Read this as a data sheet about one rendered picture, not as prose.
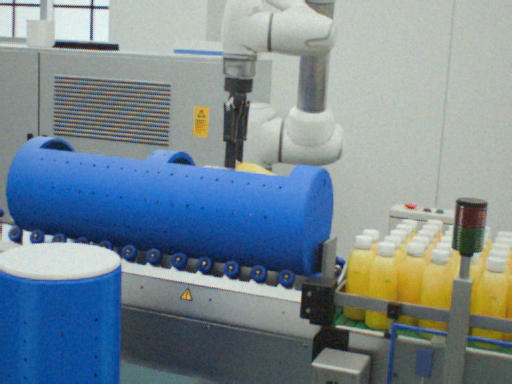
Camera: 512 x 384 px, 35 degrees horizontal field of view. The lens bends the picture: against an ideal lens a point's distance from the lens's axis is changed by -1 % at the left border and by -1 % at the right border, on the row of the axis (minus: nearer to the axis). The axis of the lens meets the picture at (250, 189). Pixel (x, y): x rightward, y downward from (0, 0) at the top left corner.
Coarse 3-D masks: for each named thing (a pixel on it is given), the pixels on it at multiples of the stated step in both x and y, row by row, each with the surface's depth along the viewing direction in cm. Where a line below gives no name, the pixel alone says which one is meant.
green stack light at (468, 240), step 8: (456, 232) 160; (464, 232) 158; (472, 232) 158; (480, 232) 158; (456, 240) 160; (464, 240) 158; (472, 240) 158; (480, 240) 159; (456, 248) 160; (464, 248) 159; (472, 248) 158; (480, 248) 159
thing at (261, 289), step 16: (0, 240) 236; (128, 272) 219; (144, 272) 218; (160, 272) 217; (176, 272) 215; (224, 288) 209; (240, 288) 208; (256, 288) 207; (272, 288) 206; (288, 288) 205
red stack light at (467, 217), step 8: (456, 208) 159; (464, 208) 158; (472, 208) 157; (480, 208) 157; (456, 216) 159; (464, 216) 158; (472, 216) 157; (480, 216) 157; (456, 224) 159; (464, 224) 158; (472, 224) 157; (480, 224) 158
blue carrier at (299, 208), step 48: (48, 144) 243; (48, 192) 223; (96, 192) 217; (144, 192) 212; (192, 192) 208; (240, 192) 204; (288, 192) 200; (96, 240) 226; (144, 240) 217; (192, 240) 210; (240, 240) 204; (288, 240) 199
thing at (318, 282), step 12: (312, 276) 193; (312, 288) 188; (324, 288) 187; (336, 288) 191; (312, 300) 188; (324, 300) 187; (300, 312) 190; (312, 312) 189; (324, 312) 187; (324, 324) 190
